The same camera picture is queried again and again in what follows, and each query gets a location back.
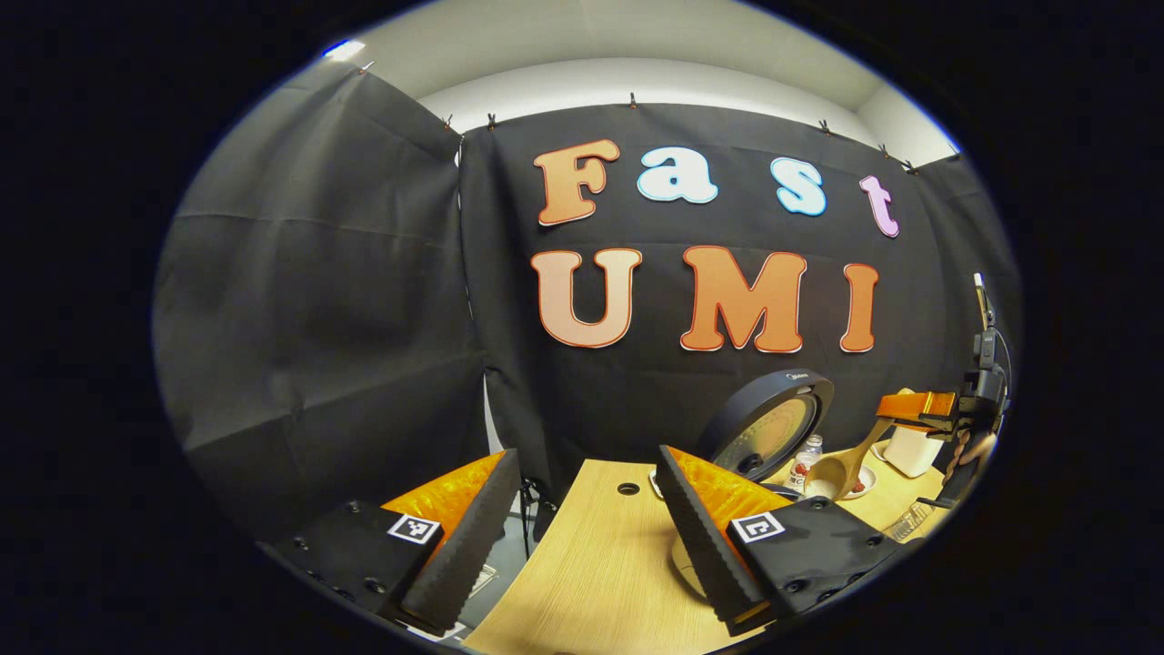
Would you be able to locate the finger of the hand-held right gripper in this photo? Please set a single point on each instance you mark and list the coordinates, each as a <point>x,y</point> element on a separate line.
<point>914,405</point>

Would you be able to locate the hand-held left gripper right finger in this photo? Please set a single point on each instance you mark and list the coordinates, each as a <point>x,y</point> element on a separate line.
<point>700,546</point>

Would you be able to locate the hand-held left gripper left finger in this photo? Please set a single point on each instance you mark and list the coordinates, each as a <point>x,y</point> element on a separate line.
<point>473,555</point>

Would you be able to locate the wooden spoon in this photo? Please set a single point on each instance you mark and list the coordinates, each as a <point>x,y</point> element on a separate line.
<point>827,473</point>

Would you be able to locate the black rice cooker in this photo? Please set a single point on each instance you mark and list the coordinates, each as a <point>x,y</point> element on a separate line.
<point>773,432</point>

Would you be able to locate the white toaster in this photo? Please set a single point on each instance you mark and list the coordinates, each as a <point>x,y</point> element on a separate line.
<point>909,450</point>

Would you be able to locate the white divided sauce dish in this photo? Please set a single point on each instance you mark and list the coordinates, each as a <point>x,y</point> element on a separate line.
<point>655,484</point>

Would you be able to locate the white round plate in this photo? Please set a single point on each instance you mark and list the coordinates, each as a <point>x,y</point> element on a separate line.
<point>866,477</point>

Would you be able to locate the small clear drink bottle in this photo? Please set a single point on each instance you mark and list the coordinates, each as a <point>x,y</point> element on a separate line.
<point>802,468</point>

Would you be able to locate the black backdrop cloth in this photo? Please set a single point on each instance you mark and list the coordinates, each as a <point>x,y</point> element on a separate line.
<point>318,300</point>

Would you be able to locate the row of backdrop clips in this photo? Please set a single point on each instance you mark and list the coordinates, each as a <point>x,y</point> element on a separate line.
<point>632,99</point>

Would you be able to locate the ceiling light strip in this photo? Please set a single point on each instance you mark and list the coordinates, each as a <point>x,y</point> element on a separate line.
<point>344,49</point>

